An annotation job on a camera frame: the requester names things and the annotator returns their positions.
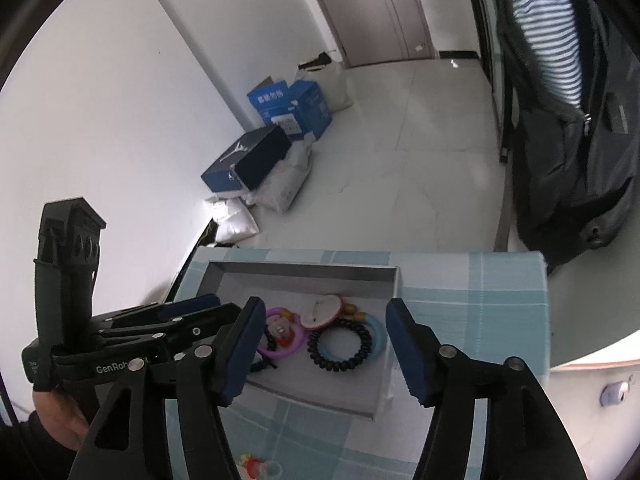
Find white plastic bag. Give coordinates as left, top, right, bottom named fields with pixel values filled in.
left=298, top=52, right=354, bottom=112

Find person's left hand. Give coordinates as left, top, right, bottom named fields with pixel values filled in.
left=32, top=389, right=92, bottom=452

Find dark blue shoe box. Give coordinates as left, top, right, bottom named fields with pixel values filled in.
left=200, top=125, right=294, bottom=196

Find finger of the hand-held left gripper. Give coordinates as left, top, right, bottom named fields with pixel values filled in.
left=99, top=302, right=244, bottom=361
left=92, top=294, right=222, bottom=332

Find small colourful toy charm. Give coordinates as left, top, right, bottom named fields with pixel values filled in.
left=237, top=453, right=267, bottom=480

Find white sack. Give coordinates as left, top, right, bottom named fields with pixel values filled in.
left=204, top=197, right=260, bottom=247
left=244, top=139, right=315, bottom=214

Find checkered tablecloth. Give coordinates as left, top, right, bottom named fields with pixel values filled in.
left=164, top=247, right=552, bottom=480

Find grey cardboard box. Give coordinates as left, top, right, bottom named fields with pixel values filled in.
left=197, top=260, right=404, bottom=420

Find person's left forearm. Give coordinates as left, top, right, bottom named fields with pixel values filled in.
left=0, top=405, right=82, bottom=480

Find blue ring bracelet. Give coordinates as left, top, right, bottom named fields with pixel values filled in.
left=317, top=312, right=389, bottom=370

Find grey door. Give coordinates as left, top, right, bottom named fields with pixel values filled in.
left=299, top=0, right=434, bottom=69

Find dark backpack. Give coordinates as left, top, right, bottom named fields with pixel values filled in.
left=496, top=0, right=640, bottom=277

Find blue cardboard box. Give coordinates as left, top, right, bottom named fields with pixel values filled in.
left=247, top=77, right=334, bottom=142

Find black coat rack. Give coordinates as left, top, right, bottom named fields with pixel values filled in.
left=460, top=0, right=503, bottom=111

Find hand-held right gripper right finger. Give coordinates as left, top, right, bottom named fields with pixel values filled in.
left=385, top=297, right=588, bottom=480

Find pink ring bracelet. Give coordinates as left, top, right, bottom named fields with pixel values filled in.
left=257, top=308, right=307, bottom=360

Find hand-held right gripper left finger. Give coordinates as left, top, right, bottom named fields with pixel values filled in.
left=67, top=296, right=267, bottom=480

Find grey wall fitting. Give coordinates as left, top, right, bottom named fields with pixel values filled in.
left=599, top=381, right=630, bottom=408

